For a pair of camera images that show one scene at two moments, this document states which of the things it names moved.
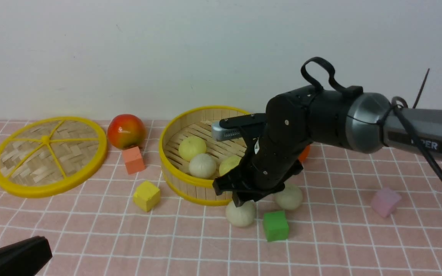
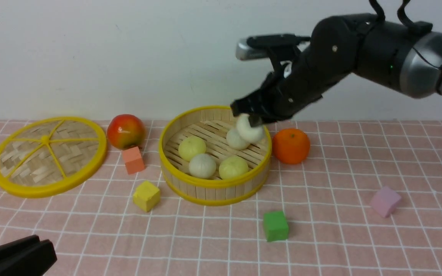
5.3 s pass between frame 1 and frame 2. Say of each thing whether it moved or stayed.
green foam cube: stayed
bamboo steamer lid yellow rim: stayed
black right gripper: moved
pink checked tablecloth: stayed
